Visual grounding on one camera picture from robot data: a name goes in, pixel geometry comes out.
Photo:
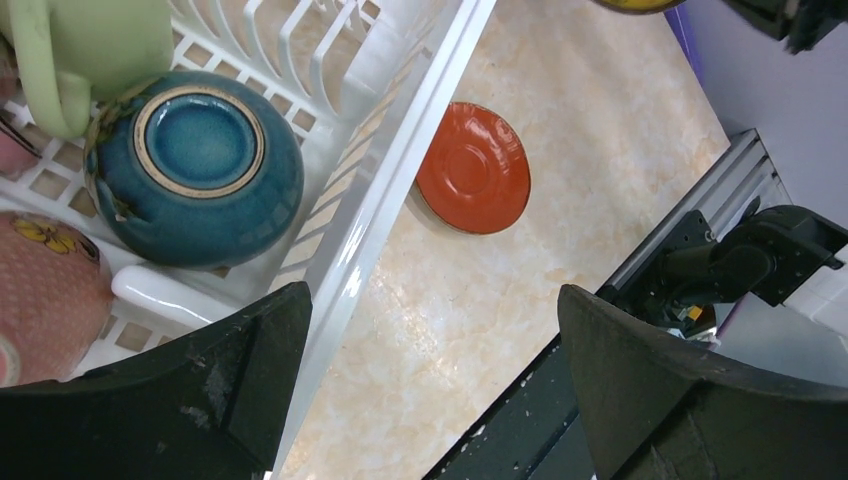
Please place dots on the cream cup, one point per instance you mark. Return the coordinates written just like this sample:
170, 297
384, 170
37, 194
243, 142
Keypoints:
73, 53

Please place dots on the pink mug white inside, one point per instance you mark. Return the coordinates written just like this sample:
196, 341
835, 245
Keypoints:
56, 297

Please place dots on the dark bowl beige inside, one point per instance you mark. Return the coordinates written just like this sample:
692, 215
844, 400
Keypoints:
192, 169

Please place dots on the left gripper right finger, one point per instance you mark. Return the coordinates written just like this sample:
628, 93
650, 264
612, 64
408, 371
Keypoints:
654, 406

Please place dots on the purple toy handle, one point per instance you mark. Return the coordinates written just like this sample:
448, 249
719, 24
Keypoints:
679, 21

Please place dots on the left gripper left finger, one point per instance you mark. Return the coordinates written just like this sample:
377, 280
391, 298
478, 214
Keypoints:
211, 404

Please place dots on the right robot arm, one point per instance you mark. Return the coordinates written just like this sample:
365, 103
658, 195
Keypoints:
786, 255

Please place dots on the yellow plate dark rim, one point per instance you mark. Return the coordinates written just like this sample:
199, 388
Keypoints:
638, 7

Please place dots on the orange saucer plate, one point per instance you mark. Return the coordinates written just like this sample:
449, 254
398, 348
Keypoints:
475, 176

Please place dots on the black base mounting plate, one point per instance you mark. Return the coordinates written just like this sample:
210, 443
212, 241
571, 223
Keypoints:
531, 431

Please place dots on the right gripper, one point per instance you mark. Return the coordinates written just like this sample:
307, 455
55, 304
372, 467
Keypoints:
801, 24

